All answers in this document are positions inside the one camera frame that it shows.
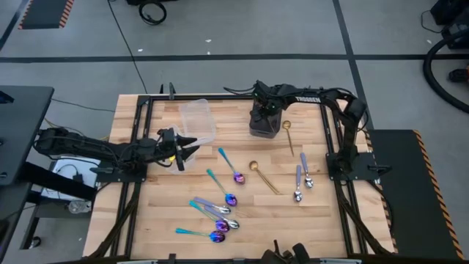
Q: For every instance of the black bulky object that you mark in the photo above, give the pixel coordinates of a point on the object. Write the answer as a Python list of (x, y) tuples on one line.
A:
[(286, 256)]

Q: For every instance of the large clear plastic container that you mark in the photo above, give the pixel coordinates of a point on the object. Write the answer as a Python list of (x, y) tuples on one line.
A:
[(198, 117)]

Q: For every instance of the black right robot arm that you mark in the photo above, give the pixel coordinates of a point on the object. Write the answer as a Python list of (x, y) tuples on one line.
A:
[(308, 99)]

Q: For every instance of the black power adapter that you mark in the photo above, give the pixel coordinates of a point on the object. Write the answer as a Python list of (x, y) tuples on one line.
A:
[(78, 178)]

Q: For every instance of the black aluminium table frame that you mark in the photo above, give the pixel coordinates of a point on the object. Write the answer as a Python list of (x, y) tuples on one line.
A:
[(227, 97)]

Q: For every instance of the small black device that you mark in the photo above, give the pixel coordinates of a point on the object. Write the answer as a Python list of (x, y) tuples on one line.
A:
[(458, 75)]

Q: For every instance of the white board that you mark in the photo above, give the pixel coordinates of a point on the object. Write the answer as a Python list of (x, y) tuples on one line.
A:
[(62, 165)]

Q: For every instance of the gold spoon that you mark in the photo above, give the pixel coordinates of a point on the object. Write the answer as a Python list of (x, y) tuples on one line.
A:
[(253, 165), (286, 125)]

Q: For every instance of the dark grey plastic container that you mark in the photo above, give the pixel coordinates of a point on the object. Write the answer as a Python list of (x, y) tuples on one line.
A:
[(265, 130)]

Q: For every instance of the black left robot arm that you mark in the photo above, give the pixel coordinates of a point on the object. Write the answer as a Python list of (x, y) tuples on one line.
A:
[(91, 146)]

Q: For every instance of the clear water bottle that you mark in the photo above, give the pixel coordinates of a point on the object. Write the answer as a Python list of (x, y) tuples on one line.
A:
[(78, 207)]

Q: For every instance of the black metal beam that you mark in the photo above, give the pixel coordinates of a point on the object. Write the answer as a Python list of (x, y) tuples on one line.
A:
[(55, 179)]

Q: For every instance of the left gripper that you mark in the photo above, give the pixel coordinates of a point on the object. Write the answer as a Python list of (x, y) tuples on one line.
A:
[(168, 152)]

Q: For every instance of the black desk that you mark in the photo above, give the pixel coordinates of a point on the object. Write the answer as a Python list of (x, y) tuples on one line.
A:
[(25, 128)]

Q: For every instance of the small black hazard-striped mat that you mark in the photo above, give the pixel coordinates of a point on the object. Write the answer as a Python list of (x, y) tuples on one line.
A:
[(44, 14)]

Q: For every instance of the black equipment boxes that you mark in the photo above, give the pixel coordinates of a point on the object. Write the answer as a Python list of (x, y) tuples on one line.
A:
[(454, 14)]

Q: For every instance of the large black hazard-striped mat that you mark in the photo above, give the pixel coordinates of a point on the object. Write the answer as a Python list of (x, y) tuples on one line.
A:
[(403, 201)]

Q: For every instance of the black rolling stand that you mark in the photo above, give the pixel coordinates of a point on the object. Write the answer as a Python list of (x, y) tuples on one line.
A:
[(9, 220)]

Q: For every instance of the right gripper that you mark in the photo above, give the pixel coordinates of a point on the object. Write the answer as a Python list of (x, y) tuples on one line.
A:
[(269, 99)]

